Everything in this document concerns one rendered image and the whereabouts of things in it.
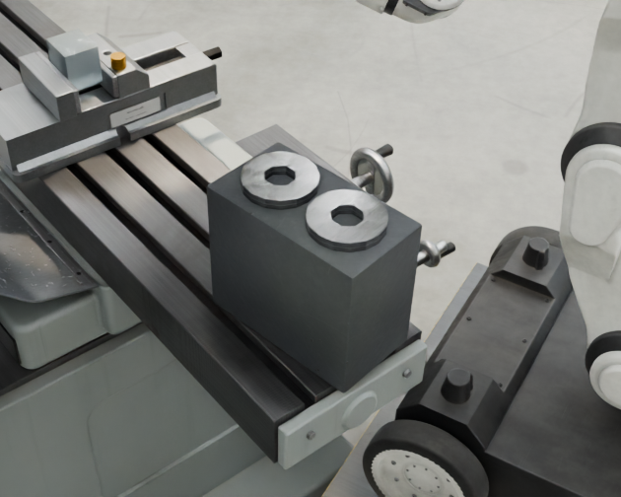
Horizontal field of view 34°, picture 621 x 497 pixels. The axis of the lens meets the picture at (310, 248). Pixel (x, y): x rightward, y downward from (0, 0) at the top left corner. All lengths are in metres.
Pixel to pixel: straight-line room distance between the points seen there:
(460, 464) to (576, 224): 0.41
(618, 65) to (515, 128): 1.92
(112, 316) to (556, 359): 0.74
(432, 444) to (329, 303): 0.51
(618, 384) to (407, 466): 0.35
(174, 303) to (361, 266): 0.31
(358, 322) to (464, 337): 0.62
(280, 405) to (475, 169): 1.95
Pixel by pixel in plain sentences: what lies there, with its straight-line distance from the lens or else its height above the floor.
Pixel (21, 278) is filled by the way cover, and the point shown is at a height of 0.87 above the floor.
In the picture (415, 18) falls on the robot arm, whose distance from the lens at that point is 1.38.
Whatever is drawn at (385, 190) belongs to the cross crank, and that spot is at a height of 0.62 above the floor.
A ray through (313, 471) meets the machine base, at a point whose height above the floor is 0.20.
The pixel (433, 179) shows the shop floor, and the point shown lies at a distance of 2.98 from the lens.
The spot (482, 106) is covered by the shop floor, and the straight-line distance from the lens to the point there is 3.31.
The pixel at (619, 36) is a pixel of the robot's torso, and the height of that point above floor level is 1.21.
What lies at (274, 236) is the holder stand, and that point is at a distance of 1.10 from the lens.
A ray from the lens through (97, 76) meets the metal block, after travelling 1.52.
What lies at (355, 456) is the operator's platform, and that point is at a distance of 1.77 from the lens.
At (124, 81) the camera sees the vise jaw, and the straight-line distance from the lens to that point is 1.51.
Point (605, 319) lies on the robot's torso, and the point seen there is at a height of 0.75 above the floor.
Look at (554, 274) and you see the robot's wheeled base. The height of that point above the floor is 0.61.
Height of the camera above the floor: 1.83
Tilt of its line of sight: 42 degrees down
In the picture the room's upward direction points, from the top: 2 degrees clockwise
